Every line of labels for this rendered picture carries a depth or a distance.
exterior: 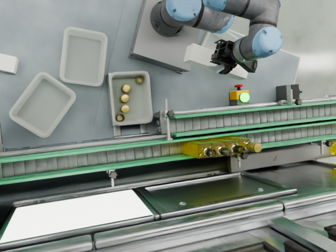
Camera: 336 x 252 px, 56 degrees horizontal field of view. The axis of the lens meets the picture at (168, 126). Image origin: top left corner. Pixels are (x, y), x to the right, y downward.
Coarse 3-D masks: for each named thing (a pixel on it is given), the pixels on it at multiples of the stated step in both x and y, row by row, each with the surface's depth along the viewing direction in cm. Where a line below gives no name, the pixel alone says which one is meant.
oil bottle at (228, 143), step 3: (207, 138) 139; (210, 138) 136; (213, 138) 135; (216, 138) 134; (219, 138) 134; (222, 138) 133; (225, 138) 132; (222, 141) 125; (225, 141) 124; (228, 141) 123; (231, 141) 123; (234, 141) 123; (225, 144) 123; (228, 144) 122; (231, 144) 122; (234, 144) 122; (237, 144) 123; (228, 147) 122; (231, 150) 122; (231, 153) 122; (234, 153) 123; (237, 153) 124
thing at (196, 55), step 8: (192, 48) 113; (200, 48) 114; (208, 48) 115; (184, 56) 119; (192, 56) 113; (200, 56) 114; (208, 56) 115; (192, 64) 119; (200, 64) 116; (208, 64) 115; (216, 64) 116; (232, 72) 119; (240, 72) 120
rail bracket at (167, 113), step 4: (164, 100) 127; (160, 112) 132; (164, 112) 126; (168, 112) 122; (172, 112) 122; (160, 116) 132; (164, 116) 127; (168, 116) 123; (172, 116) 123; (168, 120) 127; (168, 124) 127; (168, 128) 127; (168, 132) 128; (168, 136) 128; (168, 140) 127
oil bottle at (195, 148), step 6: (180, 144) 137; (186, 144) 130; (192, 144) 124; (198, 144) 120; (204, 144) 120; (210, 144) 121; (186, 150) 131; (192, 150) 125; (198, 150) 119; (198, 156) 120; (204, 156) 119
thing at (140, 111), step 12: (120, 72) 133; (132, 72) 134; (144, 72) 136; (120, 84) 140; (132, 84) 141; (144, 84) 140; (132, 96) 142; (144, 96) 141; (132, 108) 142; (144, 108) 143; (120, 120) 140; (132, 120) 138; (144, 120) 137
